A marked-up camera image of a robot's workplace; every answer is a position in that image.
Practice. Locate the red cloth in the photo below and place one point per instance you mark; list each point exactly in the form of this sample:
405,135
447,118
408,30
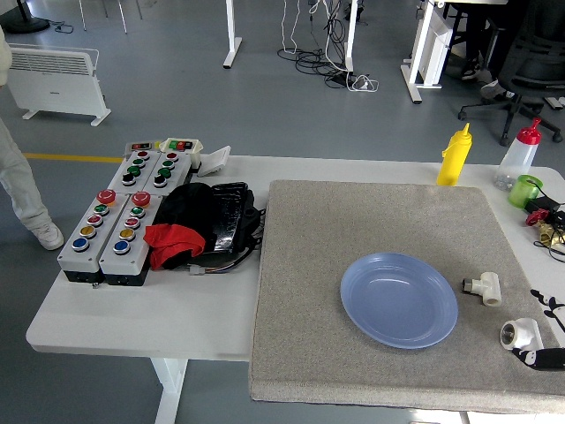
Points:
172,243

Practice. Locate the black power adapter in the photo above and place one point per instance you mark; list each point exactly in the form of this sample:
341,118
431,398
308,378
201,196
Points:
543,203

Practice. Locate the white pipe fitting wide threaded insert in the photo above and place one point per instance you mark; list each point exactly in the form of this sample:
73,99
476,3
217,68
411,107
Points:
523,333

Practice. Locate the black plastic tray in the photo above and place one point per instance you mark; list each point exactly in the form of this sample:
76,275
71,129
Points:
229,216

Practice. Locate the black round stand base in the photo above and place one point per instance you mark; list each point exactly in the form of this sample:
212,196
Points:
26,23

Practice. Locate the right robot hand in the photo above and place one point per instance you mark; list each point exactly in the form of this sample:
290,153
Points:
547,358

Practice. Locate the yellow squeeze bottle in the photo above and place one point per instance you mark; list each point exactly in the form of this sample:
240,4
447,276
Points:
454,159

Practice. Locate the cream switch box green red buttons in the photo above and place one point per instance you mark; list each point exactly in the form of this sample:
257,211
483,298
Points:
183,148

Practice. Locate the standing person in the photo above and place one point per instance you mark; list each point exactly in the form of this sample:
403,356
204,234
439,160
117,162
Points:
17,185

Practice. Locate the white desk leg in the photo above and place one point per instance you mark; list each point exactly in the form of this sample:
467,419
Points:
231,40
350,40

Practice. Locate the blue plate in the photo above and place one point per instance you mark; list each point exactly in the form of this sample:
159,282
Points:
397,300

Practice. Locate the white pipe tee narrow metal end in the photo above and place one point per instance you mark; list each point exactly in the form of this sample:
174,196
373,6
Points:
487,287

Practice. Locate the grey four-button control box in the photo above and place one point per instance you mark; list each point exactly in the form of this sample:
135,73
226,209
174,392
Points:
132,174
170,174

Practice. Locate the green translucent cup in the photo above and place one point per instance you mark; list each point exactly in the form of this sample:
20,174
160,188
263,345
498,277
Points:
521,192

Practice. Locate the seated person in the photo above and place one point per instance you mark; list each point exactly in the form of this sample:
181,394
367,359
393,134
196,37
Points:
476,31

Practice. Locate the white desk frame with panel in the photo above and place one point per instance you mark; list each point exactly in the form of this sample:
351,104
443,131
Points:
424,53

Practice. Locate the white table leg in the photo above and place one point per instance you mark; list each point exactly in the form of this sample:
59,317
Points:
170,388

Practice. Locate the white electric heater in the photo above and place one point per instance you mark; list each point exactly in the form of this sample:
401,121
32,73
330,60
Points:
57,88

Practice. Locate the grey control box emergency stop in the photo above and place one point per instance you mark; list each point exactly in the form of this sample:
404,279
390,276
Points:
128,260
84,252

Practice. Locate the black cloth bag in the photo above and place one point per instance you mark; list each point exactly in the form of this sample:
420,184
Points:
187,205

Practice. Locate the black office chair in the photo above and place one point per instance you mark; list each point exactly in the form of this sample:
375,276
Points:
534,66

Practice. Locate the clear squeeze bottle red cap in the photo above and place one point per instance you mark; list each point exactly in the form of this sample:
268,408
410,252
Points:
518,161

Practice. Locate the white wall switch plate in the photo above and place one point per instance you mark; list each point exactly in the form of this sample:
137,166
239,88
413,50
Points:
214,160

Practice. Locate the grey-brown mat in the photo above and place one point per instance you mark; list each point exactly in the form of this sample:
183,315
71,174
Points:
353,221

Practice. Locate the small grey switch box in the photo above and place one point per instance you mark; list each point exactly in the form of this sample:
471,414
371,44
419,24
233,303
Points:
141,146

